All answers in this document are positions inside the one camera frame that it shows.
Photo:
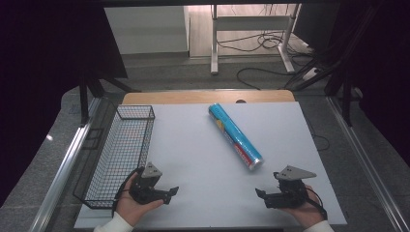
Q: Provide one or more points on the person's right hand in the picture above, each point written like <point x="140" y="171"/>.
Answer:
<point x="306" y="211"/>

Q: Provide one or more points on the black metal stand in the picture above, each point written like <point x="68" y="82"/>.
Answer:
<point x="346" y="90"/>
<point x="88" y="93"/>

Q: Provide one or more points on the person's left hand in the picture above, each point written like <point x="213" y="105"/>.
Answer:
<point x="133" y="208"/>

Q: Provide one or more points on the white metal desk frame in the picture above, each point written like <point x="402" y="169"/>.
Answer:
<point x="216" y="38"/>

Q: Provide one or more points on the aluminium rail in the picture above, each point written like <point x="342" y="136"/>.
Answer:
<point x="364" y="161"/>
<point x="61" y="174"/>

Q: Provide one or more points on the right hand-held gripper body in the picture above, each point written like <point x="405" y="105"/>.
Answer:
<point x="290" y="191"/>

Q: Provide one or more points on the white power strip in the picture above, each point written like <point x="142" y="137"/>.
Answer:
<point x="310" y="74"/>

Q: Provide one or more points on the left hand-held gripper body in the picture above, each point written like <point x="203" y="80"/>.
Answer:
<point x="146" y="188"/>

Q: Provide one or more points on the white table mat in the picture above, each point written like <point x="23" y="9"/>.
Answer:
<point x="209" y="180"/>

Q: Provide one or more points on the blue plastic wrap roll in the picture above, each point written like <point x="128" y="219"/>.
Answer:
<point x="235" y="136"/>

